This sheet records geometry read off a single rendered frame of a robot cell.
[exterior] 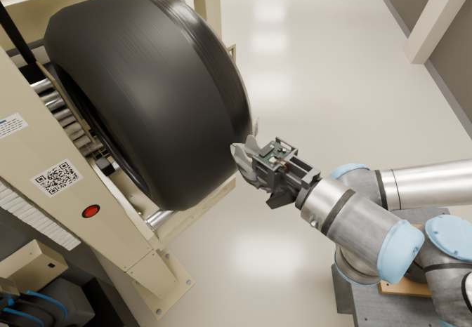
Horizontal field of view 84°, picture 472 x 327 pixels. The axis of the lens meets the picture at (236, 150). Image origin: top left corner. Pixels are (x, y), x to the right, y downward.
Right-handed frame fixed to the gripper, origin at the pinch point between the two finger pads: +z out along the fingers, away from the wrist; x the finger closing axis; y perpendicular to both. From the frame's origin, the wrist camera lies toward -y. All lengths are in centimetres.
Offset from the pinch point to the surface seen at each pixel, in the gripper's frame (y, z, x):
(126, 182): -37, 48, 19
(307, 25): -103, 169, -287
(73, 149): 6.3, 21.2, 26.1
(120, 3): 27.1, 26.3, 3.3
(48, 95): 0, 62, 22
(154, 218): -28.8, 19.7, 20.1
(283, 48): -105, 156, -220
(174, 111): 13.5, 5.9, 8.7
